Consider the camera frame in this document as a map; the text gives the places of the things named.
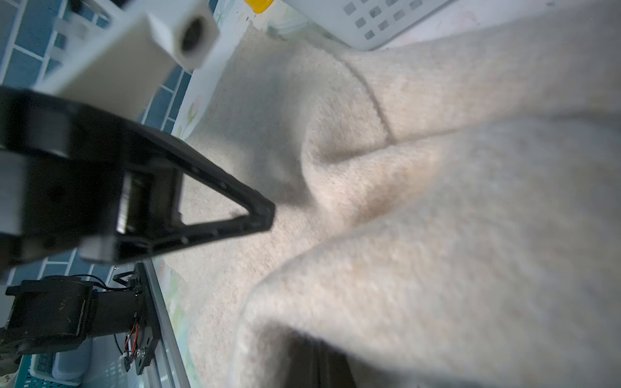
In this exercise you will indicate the beige knitted scarf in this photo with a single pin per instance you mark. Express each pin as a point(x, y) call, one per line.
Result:
point(448, 212)

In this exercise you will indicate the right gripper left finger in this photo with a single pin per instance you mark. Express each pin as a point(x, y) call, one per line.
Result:
point(303, 370)

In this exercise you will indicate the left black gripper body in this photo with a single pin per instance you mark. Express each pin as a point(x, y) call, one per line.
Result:
point(73, 176)

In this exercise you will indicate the yellow cup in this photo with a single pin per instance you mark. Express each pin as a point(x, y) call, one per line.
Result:
point(259, 6)

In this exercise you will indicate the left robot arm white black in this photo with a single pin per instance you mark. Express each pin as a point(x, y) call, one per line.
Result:
point(59, 313)

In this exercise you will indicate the aluminium front rail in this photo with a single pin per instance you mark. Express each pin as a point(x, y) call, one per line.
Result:
point(167, 367)

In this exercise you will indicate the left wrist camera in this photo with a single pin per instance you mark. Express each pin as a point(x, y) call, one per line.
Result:
point(118, 68)

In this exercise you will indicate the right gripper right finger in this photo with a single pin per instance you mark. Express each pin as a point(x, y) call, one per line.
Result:
point(334, 370)

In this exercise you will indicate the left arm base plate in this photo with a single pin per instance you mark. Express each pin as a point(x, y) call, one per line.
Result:
point(140, 337)

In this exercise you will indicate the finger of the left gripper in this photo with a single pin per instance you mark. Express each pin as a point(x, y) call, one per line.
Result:
point(149, 220)

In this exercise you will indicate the white plastic mesh basket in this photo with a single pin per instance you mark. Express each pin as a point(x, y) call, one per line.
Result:
point(366, 24)

